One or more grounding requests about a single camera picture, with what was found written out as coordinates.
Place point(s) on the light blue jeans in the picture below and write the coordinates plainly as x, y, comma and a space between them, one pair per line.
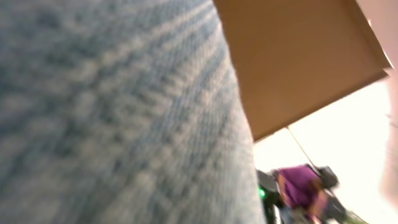
122, 112

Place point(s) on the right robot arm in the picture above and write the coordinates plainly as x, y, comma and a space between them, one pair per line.
302, 194

